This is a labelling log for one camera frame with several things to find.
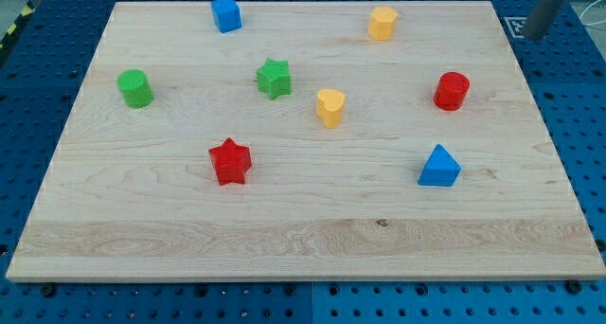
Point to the light wooden board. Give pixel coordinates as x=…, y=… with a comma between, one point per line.
x=131, y=194

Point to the green star block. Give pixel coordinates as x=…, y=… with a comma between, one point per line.
x=274, y=78

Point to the blue cube block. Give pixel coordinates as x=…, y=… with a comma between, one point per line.
x=226, y=15

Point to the red cylinder block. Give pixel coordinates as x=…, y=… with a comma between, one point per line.
x=452, y=88

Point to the green cylinder block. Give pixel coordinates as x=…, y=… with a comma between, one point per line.
x=134, y=87

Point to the red star block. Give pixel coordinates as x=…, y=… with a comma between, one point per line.
x=230, y=162

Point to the yellow black hazard tape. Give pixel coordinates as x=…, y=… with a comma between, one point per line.
x=17, y=27

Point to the yellow heart block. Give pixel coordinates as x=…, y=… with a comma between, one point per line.
x=330, y=105

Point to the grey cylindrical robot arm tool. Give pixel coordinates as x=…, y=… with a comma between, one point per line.
x=540, y=19

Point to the white fiducial marker tag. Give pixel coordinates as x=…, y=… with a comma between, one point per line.
x=514, y=25

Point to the yellow hexagon block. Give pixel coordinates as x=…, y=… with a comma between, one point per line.
x=382, y=22

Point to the blue triangle block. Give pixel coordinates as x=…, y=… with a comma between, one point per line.
x=440, y=170

